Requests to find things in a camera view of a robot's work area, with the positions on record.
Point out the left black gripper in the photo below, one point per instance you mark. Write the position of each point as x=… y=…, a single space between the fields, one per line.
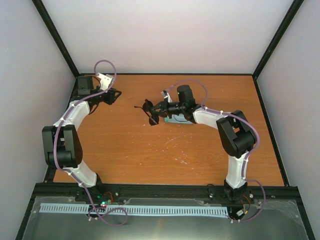
x=110 y=99

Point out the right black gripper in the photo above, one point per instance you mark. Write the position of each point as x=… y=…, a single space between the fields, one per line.
x=162 y=105

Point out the black sunglasses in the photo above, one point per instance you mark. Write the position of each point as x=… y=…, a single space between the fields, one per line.
x=146 y=107

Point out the grey green glasses case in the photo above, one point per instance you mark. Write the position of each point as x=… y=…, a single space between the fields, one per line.
x=177 y=119

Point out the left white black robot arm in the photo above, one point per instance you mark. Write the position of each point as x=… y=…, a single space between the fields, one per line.
x=61 y=143

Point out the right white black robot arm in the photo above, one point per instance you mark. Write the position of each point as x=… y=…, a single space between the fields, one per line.
x=238 y=137

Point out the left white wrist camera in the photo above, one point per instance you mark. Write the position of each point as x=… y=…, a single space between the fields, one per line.
x=105 y=81

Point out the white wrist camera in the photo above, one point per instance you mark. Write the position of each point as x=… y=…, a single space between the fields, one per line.
x=166 y=96
x=105 y=81

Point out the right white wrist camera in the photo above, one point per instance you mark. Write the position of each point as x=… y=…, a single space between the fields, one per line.
x=166 y=96

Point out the left back frame post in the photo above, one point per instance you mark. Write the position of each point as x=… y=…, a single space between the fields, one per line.
x=48 y=22

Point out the frame post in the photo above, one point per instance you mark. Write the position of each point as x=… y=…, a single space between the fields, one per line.
x=281 y=30
x=48 y=22

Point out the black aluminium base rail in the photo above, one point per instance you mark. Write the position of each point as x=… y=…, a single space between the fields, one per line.
x=209 y=194

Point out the light blue cable duct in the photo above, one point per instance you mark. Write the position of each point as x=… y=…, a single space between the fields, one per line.
x=141 y=210

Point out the right back frame post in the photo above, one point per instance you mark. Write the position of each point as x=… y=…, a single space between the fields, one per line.
x=281 y=30

